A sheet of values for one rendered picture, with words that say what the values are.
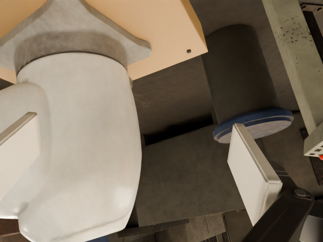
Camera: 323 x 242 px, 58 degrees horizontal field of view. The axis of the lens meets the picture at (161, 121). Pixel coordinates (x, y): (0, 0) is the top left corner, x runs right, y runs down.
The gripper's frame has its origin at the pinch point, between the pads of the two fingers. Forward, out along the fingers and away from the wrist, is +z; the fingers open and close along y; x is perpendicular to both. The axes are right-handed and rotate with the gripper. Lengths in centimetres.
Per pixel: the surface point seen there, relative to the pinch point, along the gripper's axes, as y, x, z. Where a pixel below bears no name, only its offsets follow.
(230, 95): 28, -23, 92
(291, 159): 119, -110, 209
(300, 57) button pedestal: 39, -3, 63
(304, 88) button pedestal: 39, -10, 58
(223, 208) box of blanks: 50, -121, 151
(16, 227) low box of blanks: -78, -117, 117
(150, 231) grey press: -2, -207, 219
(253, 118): 35, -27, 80
